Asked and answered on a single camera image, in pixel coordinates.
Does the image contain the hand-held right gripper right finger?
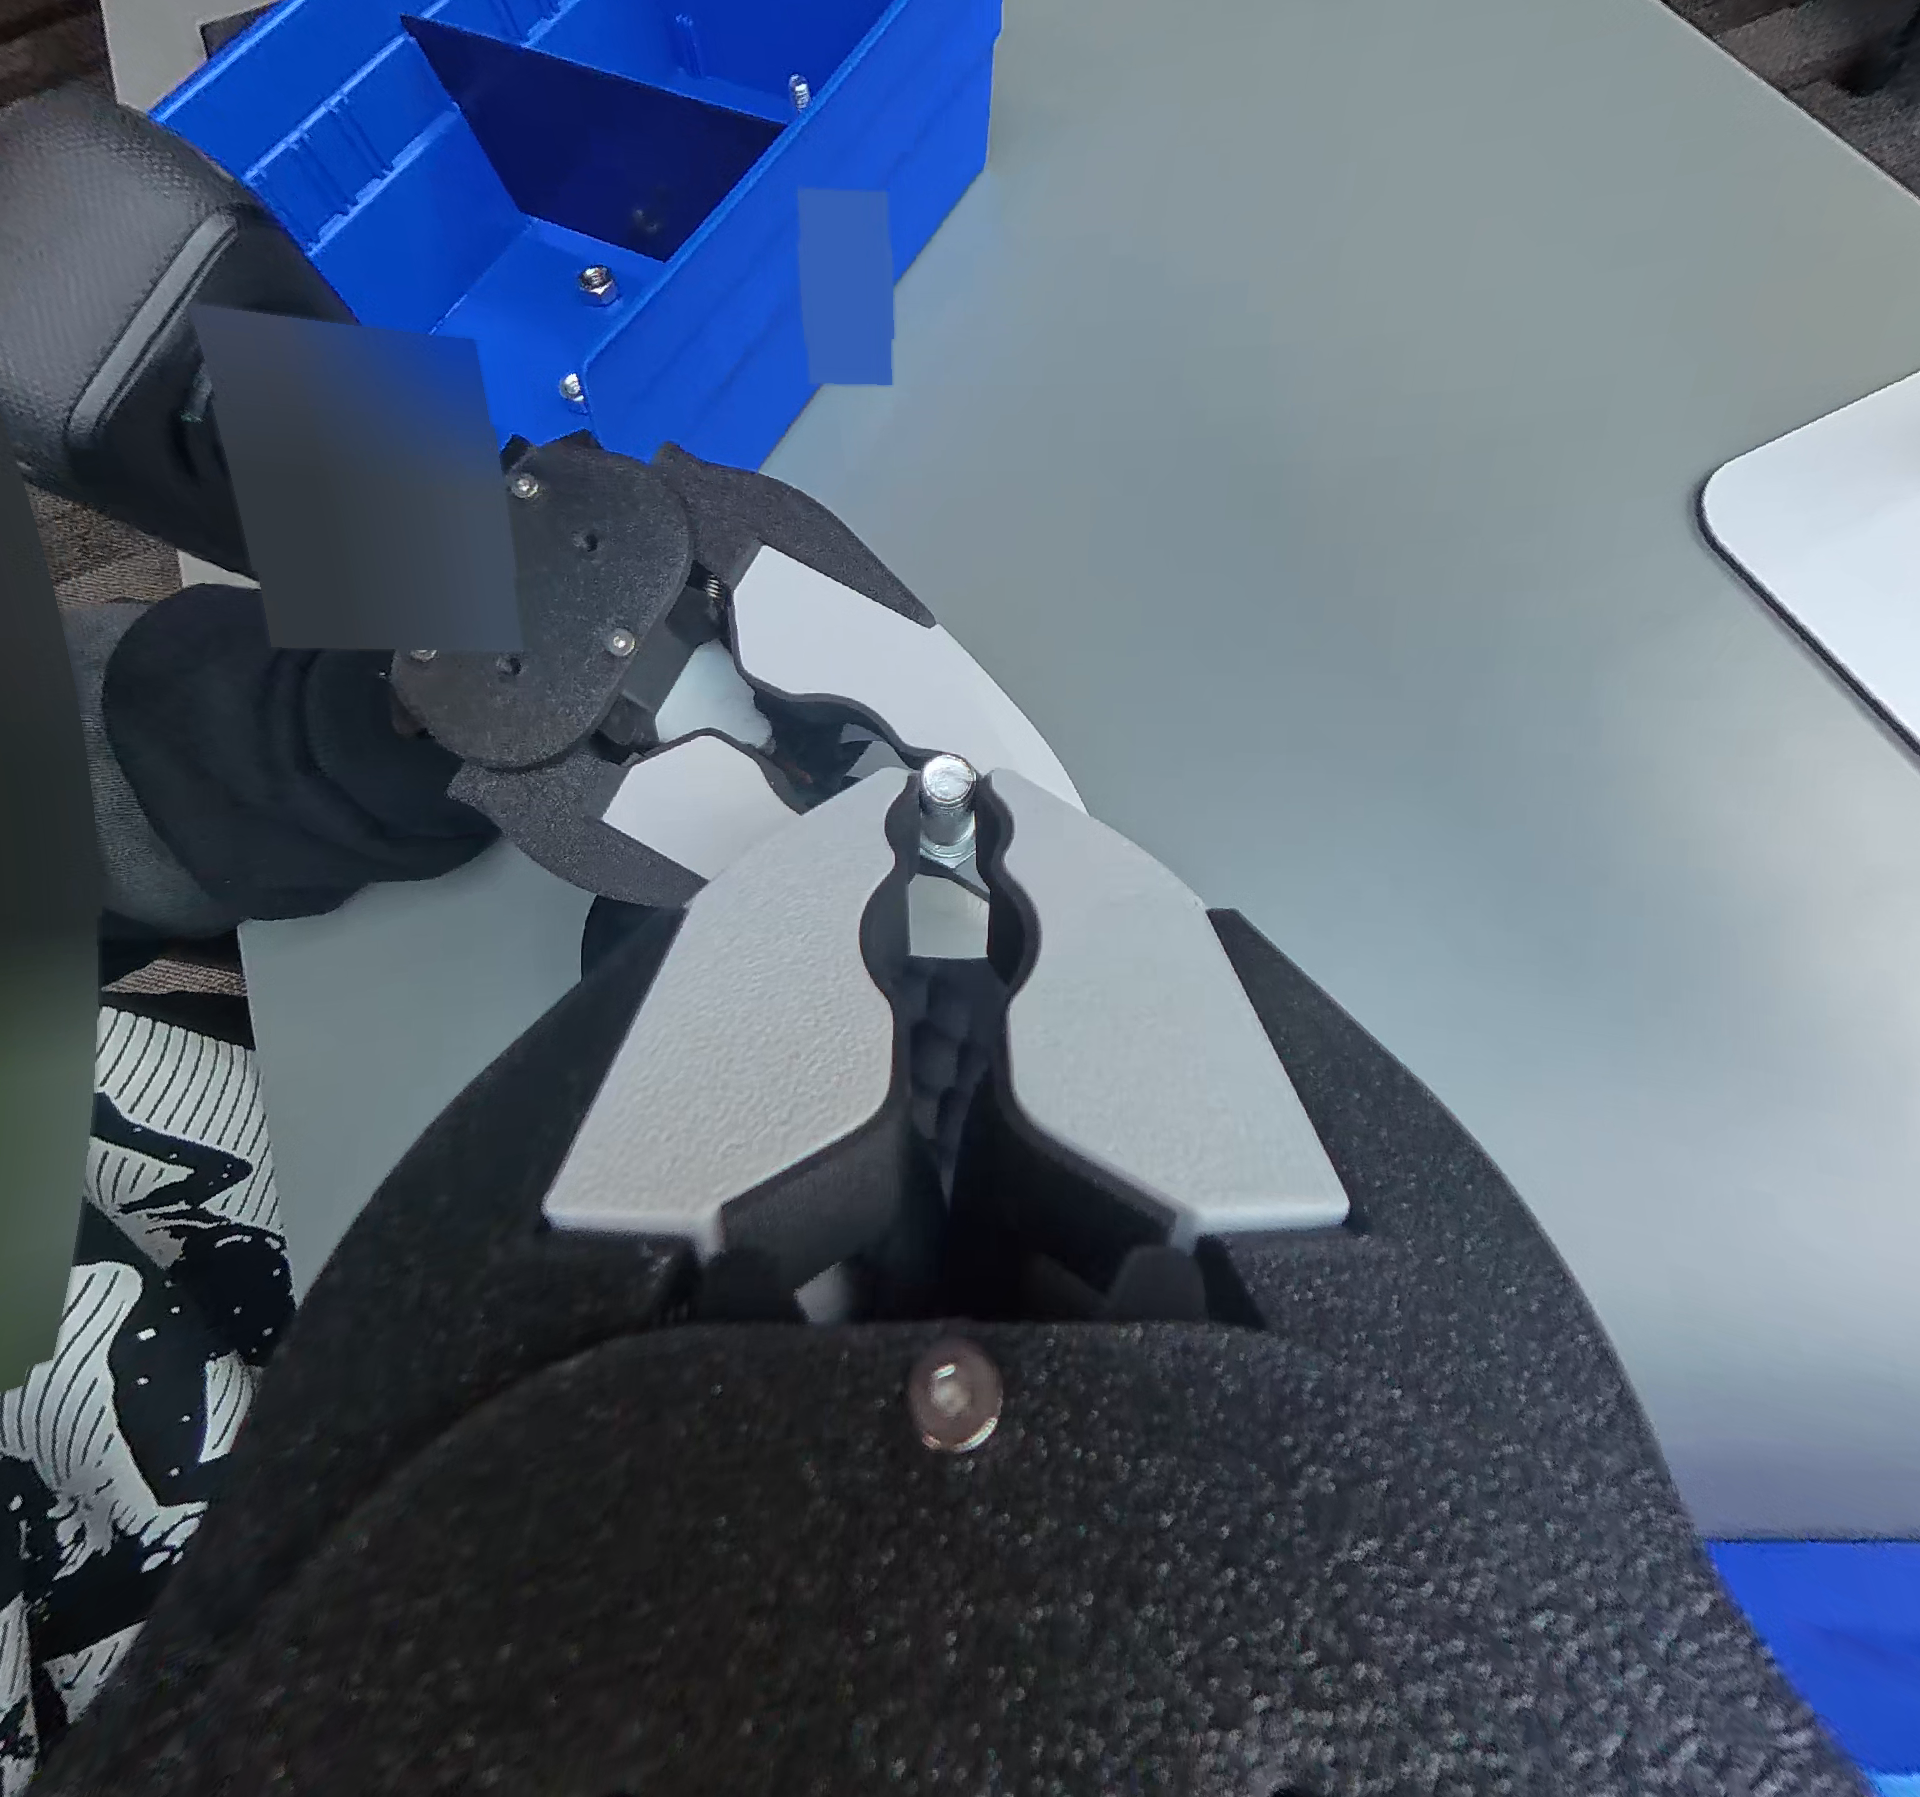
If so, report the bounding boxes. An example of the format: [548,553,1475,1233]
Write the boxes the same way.
[972,764,1356,1240]

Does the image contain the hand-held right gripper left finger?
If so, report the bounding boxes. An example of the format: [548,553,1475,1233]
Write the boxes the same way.
[540,764,922,1256]

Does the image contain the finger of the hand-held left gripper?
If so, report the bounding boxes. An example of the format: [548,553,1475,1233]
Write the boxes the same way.
[600,730,807,884]
[728,545,1090,812]

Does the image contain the blue plastic bin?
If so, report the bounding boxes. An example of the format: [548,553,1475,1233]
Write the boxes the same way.
[150,0,1009,472]
[1711,1540,1920,1785]

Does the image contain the person's dark grey shirt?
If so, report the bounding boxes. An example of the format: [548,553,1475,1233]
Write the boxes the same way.
[69,604,198,935]

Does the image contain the black white patterned pants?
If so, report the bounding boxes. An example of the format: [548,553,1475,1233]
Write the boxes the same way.
[0,999,297,1745]

